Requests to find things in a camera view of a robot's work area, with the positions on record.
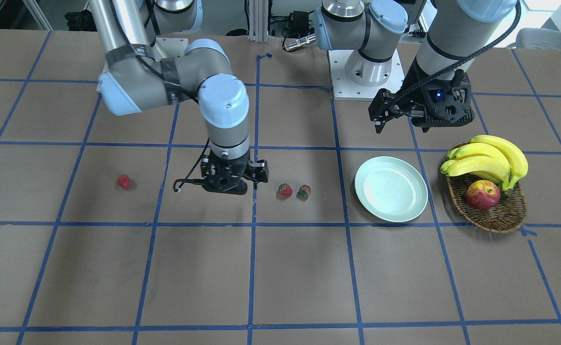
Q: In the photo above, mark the red strawberry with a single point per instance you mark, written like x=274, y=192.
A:
x=285, y=190
x=123, y=181
x=303, y=192

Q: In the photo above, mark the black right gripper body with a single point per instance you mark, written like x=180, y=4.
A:
x=257, y=172

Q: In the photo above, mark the brown wicker basket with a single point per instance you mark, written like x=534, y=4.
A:
x=508, y=215

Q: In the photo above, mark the black power adapter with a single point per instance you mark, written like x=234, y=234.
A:
x=298, y=23

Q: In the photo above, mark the red apple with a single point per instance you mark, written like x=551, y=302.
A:
x=482, y=195

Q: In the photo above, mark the yellow banana bunch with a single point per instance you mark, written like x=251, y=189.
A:
x=492, y=158

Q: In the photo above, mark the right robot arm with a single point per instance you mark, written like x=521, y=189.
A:
x=140, y=75

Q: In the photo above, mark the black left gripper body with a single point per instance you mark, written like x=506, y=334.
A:
x=412, y=99

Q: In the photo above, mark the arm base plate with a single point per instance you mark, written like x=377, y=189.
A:
x=163, y=47
x=357, y=79

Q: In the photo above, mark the light green plate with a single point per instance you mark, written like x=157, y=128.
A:
x=391, y=189

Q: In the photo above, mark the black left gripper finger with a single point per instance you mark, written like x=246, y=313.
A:
x=383, y=108

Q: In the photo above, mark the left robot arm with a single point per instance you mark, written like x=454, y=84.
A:
x=460, y=31

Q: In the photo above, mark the aluminium frame post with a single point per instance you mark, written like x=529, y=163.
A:
x=258, y=20

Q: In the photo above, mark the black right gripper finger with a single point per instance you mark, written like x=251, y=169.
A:
x=257, y=172

